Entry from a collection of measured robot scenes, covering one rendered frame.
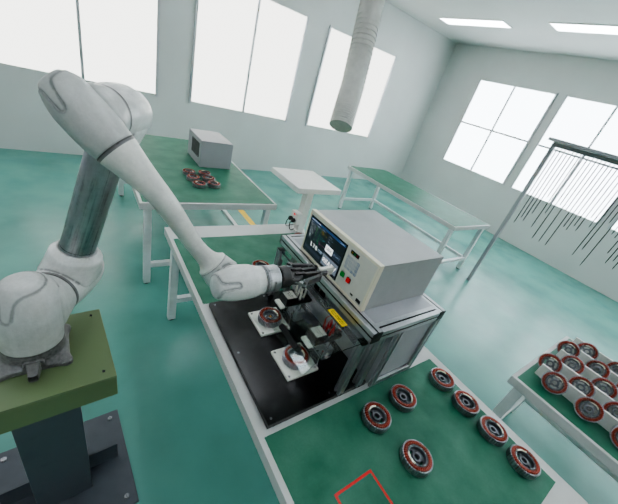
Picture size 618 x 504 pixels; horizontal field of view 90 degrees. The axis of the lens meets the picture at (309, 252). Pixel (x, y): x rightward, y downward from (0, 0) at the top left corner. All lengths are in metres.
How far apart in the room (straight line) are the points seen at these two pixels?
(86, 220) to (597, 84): 7.39
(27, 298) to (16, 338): 0.12
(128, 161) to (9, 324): 0.57
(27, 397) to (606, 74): 7.74
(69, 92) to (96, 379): 0.80
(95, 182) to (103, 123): 0.27
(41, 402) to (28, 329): 0.21
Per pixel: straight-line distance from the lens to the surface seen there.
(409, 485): 1.31
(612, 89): 7.46
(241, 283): 0.91
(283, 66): 6.10
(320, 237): 1.29
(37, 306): 1.14
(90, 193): 1.11
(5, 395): 1.25
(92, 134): 0.86
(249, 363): 1.33
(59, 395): 1.21
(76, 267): 1.24
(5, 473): 2.09
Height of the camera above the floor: 1.79
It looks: 28 degrees down
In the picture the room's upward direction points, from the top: 17 degrees clockwise
